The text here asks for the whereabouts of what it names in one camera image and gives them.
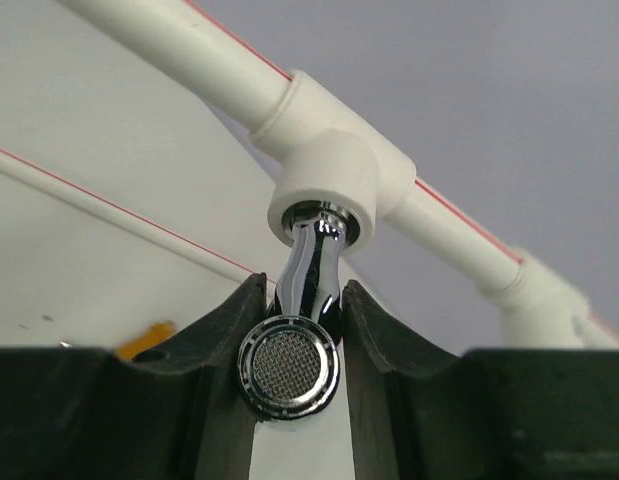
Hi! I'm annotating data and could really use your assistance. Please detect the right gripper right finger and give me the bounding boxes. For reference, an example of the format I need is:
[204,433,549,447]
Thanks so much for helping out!
[344,281,469,479]

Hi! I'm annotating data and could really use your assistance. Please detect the yellow plastic faucet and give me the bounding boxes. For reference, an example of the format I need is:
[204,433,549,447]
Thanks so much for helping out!
[115,321,178,360]

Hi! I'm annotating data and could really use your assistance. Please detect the white PVC pipe frame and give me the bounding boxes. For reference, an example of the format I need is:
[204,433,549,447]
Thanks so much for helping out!
[0,1,619,353]

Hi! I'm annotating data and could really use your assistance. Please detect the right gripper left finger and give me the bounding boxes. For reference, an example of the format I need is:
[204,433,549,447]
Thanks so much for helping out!
[133,273,267,479]

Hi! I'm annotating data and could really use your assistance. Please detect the chrome lever faucet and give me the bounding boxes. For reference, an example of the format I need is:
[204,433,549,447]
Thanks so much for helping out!
[237,201,359,421]

